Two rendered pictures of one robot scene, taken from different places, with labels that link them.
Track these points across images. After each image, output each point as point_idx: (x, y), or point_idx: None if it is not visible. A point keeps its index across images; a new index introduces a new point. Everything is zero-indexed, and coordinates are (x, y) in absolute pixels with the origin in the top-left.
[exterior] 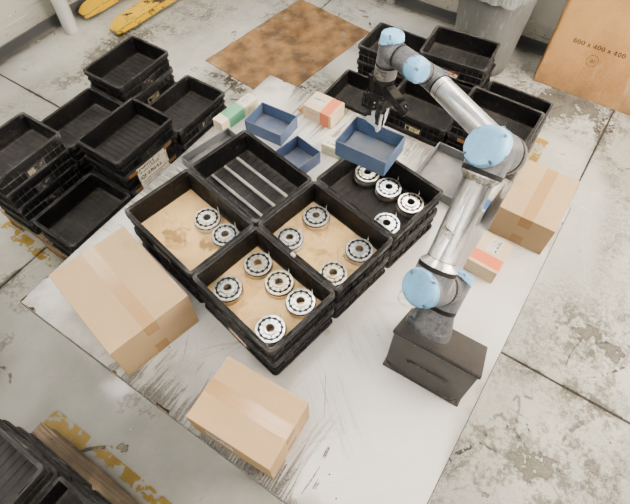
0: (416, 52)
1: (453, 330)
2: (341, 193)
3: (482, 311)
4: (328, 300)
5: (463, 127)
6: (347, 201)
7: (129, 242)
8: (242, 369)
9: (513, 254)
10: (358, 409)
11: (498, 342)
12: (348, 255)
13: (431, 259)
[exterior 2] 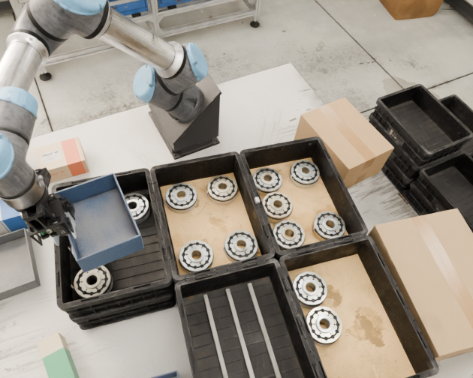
0: None
1: (158, 113)
2: (142, 279)
3: (112, 136)
4: (250, 148)
5: (32, 79)
6: (159, 229)
7: (432, 325)
8: (341, 154)
9: (35, 159)
10: (256, 128)
11: (125, 114)
12: (196, 194)
13: (177, 52)
